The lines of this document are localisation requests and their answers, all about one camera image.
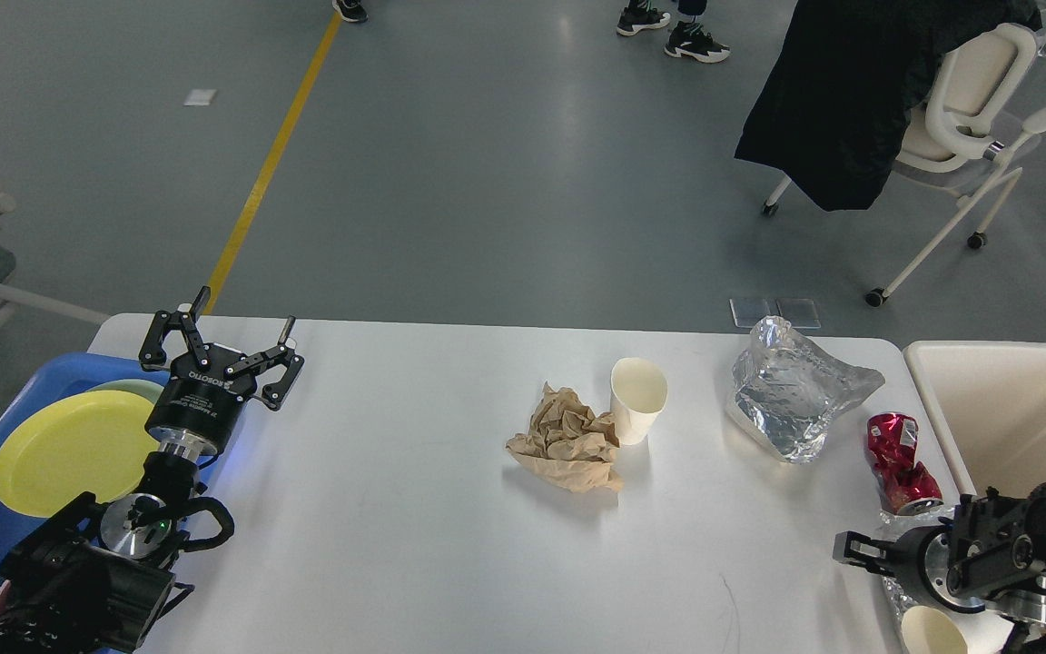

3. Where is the yellow plastic plate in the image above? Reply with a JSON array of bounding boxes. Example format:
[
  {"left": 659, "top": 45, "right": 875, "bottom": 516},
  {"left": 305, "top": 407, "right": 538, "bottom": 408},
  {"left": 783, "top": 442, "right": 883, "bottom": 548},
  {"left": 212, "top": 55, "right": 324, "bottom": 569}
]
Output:
[{"left": 0, "top": 390, "right": 158, "bottom": 518}]

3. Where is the clear floor plate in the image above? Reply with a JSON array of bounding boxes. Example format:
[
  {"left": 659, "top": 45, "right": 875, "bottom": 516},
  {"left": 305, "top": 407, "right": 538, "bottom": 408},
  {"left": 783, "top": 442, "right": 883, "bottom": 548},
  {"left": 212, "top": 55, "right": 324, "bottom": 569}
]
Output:
[
  {"left": 729, "top": 297, "right": 776, "bottom": 330},
  {"left": 775, "top": 298, "right": 823, "bottom": 330}
]

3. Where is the crumpled brown paper ball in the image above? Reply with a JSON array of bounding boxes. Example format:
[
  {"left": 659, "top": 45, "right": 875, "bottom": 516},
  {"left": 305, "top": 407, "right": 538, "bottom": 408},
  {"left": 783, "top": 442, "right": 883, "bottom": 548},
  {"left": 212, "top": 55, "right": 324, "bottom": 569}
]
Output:
[{"left": 505, "top": 383, "right": 626, "bottom": 493}]

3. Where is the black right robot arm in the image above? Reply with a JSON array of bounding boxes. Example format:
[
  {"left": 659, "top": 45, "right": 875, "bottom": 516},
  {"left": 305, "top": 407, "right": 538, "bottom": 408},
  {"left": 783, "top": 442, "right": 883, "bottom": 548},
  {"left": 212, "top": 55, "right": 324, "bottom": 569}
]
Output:
[{"left": 832, "top": 481, "right": 1046, "bottom": 653}]

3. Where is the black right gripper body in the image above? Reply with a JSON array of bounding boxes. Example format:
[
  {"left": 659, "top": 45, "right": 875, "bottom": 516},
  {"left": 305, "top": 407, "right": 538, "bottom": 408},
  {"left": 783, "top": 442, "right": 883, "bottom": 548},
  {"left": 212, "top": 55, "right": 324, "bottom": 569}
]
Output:
[{"left": 887, "top": 525, "right": 985, "bottom": 614}]

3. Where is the cream plastic bin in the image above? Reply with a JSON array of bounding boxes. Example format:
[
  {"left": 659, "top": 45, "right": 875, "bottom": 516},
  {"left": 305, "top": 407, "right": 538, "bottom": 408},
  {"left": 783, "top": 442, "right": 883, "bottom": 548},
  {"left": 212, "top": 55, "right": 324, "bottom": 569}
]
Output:
[{"left": 904, "top": 341, "right": 1046, "bottom": 508}]

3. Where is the white paper cup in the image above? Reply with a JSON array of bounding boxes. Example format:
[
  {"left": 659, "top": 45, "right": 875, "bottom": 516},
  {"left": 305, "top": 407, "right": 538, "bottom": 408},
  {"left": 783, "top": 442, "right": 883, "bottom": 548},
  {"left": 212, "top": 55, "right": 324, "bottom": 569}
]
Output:
[
  {"left": 900, "top": 606, "right": 1014, "bottom": 653},
  {"left": 610, "top": 357, "right": 668, "bottom": 447}
]

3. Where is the blue plastic tray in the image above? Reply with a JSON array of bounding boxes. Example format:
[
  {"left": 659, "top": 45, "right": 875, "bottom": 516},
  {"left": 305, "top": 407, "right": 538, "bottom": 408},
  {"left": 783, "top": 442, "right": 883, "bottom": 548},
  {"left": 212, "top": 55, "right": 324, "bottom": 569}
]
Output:
[{"left": 0, "top": 353, "right": 150, "bottom": 563}]

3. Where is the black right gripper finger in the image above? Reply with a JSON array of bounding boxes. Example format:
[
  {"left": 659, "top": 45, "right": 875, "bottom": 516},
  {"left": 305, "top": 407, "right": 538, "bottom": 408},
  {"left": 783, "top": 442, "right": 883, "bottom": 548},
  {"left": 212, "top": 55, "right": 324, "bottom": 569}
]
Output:
[{"left": 832, "top": 531, "right": 895, "bottom": 576}]

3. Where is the clear floor plate left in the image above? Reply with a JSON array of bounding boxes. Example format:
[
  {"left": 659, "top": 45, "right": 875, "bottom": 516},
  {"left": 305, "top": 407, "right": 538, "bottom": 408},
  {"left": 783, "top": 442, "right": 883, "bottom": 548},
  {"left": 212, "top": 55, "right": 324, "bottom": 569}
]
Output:
[{"left": 729, "top": 297, "right": 776, "bottom": 330}]

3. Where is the clear plastic wrap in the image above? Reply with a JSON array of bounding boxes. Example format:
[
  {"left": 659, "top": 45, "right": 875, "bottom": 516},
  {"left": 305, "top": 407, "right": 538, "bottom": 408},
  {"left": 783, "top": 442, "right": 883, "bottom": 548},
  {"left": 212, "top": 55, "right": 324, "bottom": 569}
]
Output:
[{"left": 725, "top": 315, "right": 885, "bottom": 464}]

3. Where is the black jacket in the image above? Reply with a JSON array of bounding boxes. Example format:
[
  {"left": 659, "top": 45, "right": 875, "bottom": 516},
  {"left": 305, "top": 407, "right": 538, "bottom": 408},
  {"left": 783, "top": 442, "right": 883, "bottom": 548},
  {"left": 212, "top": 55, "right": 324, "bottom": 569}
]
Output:
[{"left": 735, "top": 1, "right": 1042, "bottom": 212}]

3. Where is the dark sneaker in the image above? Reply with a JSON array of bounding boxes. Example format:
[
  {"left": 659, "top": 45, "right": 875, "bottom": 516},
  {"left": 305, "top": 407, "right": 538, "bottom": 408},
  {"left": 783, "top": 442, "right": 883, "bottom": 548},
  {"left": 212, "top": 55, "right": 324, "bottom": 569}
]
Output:
[
  {"left": 664, "top": 22, "right": 731, "bottom": 64},
  {"left": 616, "top": 1, "right": 670, "bottom": 37},
  {"left": 331, "top": 0, "right": 369, "bottom": 24}
]

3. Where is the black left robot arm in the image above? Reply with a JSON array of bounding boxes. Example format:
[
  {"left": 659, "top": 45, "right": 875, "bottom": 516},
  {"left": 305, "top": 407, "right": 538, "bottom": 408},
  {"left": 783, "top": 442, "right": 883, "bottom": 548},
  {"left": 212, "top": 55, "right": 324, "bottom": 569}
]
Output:
[{"left": 0, "top": 286, "right": 306, "bottom": 653}]

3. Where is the clear floor plate right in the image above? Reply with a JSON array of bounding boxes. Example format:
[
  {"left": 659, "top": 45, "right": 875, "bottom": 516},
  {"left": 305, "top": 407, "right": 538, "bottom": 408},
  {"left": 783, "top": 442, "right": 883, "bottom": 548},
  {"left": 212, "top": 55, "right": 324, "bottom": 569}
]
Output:
[{"left": 775, "top": 298, "right": 823, "bottom": 330}]

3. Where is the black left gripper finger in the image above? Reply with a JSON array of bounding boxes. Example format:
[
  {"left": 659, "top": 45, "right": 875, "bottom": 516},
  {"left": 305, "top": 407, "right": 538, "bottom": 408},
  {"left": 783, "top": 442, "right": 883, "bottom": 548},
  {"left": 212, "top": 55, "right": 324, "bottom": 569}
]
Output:
[
  {"left": 137, "top": 287, "right": 213, "bottom": 373},
  {"left": 222, "top": 316, "right": 304, "bottom": 412}
]

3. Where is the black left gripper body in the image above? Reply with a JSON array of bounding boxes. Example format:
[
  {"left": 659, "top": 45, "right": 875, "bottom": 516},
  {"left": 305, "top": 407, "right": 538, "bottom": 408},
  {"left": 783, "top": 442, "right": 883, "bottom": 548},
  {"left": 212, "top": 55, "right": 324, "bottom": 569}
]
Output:
[{"left": 144, "top": 352, "right": 256, "bottom": 455}]

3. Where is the white office chair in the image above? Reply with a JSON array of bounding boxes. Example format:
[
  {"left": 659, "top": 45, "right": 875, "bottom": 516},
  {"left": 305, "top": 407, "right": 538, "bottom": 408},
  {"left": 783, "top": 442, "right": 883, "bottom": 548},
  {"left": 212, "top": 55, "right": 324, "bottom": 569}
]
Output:
[{"left": 761, "top": 23, "right": 1046, "bottom": 307}]

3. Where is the crushed red can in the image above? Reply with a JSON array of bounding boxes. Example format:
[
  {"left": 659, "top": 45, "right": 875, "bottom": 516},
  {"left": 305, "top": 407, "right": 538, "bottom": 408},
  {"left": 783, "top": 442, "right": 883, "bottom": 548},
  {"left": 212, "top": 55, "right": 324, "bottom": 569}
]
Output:
[{"left": 866, "top": 412, "right": 942, "bottom": 516}]

